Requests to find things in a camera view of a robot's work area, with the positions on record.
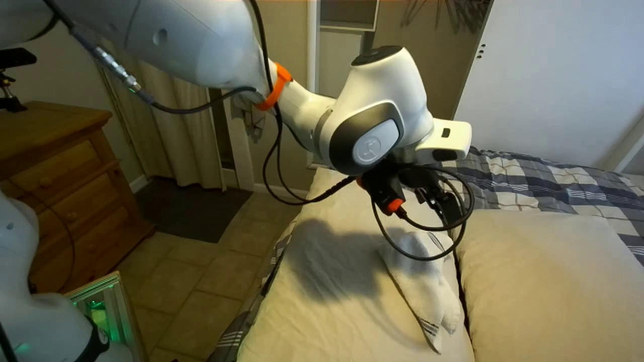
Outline green lit clear box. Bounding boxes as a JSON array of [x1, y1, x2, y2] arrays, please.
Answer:
[[64, 270, 147, 362]]

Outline wooden dresser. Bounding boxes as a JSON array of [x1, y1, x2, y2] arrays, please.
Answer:
[[0, 100, 158, 296]]

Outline dark floor rug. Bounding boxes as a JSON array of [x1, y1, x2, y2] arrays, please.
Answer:
[[136, 177, 253, 246]]

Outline grey plaid blanket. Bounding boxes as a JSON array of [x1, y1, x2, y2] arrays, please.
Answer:
[[206, 148, 644, 362]]

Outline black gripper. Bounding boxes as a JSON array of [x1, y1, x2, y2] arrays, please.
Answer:
[[360, 159, 468, 227]]

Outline black camera stand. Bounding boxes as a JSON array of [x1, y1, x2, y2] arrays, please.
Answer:
[[0, 47, 40, 115]]

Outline orange arm ring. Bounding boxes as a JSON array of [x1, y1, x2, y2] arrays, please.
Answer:
[[255, 59, 296, 114]]

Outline white towel with blue stripes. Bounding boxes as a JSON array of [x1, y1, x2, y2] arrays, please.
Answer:
[[380, 227, 469, 357]]

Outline black looped gripper cable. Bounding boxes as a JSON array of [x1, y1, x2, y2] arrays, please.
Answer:
[[371, 166, 478, 264]]

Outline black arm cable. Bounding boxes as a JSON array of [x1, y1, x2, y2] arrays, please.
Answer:
[[42, 0, 360, 207]]

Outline white door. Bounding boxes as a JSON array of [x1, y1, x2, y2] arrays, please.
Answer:
[[454, 0, 644, 170]]

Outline beige curtain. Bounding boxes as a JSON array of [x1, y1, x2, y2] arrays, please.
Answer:
[[99, 59, 226, 191]]

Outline cream pillow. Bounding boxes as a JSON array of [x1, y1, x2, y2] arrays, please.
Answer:
[[456, 210, 644, 362], [236, 167, 478, 362]]

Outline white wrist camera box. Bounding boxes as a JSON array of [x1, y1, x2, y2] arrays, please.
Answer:
[[408, 119, 476, 166]]

